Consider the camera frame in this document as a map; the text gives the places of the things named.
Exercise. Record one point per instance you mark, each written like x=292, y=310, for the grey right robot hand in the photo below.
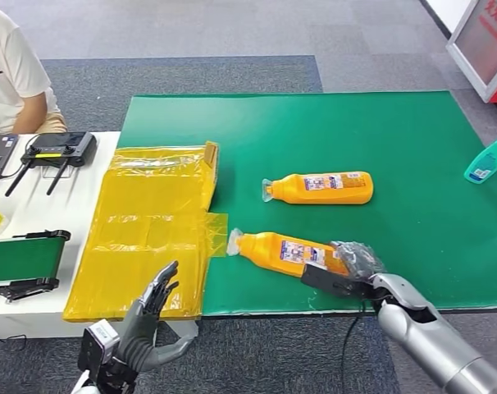
x=359, y=261

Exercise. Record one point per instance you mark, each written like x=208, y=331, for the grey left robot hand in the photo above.
x=144, y=332

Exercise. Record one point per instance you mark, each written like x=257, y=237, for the orange bottle with clear cap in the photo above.
x=273, y=253
x=322, y=190

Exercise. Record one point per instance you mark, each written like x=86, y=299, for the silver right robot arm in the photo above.
x=429, y=337

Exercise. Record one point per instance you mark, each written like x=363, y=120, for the teal plastic bottle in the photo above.
x=486, y=162

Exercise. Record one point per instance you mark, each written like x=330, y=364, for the white table foot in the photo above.
x=187, y=327

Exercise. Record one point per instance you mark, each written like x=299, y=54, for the green table mat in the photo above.
x=314, y=136

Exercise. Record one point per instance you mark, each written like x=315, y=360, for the yellow plastic wrapped box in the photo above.
x=150, y=190

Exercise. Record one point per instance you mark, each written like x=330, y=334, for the small green belt conveyor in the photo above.
x=23, y=260

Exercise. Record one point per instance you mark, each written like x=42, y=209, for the black remote controller with antennas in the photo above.
x=60, y=147

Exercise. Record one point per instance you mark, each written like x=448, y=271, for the red and white sign stand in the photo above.
x=484, y=43

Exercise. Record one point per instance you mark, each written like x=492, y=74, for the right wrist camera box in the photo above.
x=326, y=277

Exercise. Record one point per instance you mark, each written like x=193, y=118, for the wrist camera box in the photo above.
x=98, y=342
x=326, y=277

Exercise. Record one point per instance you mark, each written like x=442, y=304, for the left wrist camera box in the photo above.
x=98, y=342

